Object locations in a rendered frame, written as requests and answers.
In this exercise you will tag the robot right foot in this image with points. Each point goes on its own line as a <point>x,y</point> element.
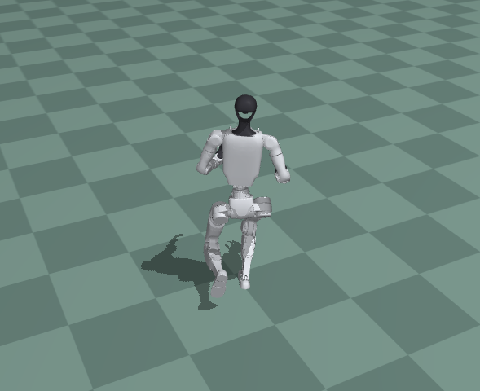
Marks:
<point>245,284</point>

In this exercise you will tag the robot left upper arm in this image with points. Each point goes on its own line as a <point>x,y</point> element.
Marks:
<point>214,140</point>

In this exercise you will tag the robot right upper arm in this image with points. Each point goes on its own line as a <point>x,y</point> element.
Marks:
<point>277,158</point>

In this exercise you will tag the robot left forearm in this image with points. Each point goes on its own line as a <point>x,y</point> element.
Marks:
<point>215,162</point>

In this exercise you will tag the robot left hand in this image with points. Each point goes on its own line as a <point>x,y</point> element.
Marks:
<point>219,155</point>

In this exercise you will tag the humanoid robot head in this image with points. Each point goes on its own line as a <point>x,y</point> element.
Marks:
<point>245,103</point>

